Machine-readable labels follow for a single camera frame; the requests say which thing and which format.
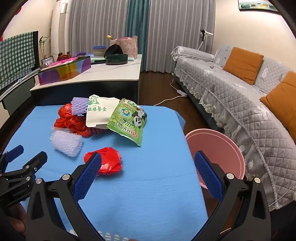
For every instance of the orange cushion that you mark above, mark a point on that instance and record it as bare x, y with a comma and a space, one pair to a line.
284, 99
242, 64

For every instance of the person's left hand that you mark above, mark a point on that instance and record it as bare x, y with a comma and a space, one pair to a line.
17, 220

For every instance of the grey pleated curtain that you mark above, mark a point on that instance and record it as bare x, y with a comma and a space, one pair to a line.
97, 23
180, 27

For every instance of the stack of coloured bowls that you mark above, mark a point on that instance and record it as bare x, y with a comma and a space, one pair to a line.
99, 49

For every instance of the purple foam fruit net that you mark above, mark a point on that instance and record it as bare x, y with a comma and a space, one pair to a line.
78, 105
67, 143

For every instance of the white paper meal box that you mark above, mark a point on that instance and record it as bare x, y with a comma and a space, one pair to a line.
99, 113

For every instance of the blue tablecloth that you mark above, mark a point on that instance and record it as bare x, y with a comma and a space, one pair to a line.
150, 185

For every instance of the small photo frame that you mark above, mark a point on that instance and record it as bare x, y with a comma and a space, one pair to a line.
47, 61

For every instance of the white-top coffee table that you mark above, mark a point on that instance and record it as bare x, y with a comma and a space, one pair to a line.
111, 74

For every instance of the pink plastic bucket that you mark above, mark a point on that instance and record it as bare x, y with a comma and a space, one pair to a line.
215, 143

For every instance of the white power strip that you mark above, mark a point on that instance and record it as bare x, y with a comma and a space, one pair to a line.
182, 92

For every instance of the teal curtain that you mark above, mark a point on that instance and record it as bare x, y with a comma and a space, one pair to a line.
137, 30

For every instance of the white rod with blue bead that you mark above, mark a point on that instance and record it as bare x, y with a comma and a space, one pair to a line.
20, 80

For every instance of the dark red foam net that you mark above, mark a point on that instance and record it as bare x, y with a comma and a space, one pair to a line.
97, 132

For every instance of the grey tv cabinet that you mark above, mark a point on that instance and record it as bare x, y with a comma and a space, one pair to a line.
18, 99

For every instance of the purple plastic item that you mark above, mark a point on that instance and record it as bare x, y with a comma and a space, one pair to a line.
79, 54

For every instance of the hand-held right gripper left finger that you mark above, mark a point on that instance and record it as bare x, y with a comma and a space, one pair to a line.
89, 176

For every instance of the black bowl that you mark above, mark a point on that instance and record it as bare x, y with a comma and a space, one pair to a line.
113, 49

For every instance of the mint green tray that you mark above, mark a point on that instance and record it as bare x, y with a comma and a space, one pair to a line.
96, 59

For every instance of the green checked cloth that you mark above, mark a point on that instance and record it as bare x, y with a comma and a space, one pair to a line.
16, 58

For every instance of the black television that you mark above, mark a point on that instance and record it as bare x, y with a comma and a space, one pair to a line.
35, 46

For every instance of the colourful rectangular box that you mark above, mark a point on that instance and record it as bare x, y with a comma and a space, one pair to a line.
60, 74

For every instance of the small red plastic bag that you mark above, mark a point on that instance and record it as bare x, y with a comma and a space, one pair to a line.
111, 162

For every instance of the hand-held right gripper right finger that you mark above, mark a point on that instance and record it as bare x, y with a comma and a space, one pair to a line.
208, 178

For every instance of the red wall decoration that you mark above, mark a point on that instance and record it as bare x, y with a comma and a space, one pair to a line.
18, 10

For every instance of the large red plastic bag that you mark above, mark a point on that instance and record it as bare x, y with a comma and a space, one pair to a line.
69, 122

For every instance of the white standing air conditioner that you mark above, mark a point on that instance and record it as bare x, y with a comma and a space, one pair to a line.
62, 23

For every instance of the thin bamboo plant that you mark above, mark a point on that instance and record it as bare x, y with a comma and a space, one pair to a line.
42, 42

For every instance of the sofa with grey quilted cover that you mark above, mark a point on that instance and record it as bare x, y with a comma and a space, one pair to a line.
231, 92

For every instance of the pink lace basket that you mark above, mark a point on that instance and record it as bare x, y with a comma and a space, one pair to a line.
129, 46

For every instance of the framed wall picture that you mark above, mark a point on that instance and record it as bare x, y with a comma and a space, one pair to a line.
254, 4

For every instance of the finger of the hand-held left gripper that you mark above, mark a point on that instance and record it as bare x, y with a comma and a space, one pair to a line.
13, 153
37, 161

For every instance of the green panda snack bag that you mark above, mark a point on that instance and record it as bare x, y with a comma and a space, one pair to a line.
124, 120

